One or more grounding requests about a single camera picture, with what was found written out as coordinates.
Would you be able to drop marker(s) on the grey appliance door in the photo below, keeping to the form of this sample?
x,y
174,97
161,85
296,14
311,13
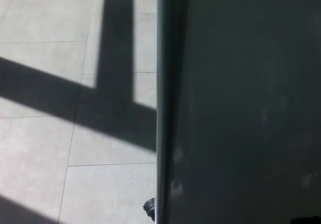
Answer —
x,y
240,96

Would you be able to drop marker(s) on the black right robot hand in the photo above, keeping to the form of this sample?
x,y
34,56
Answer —
x,y
307,220

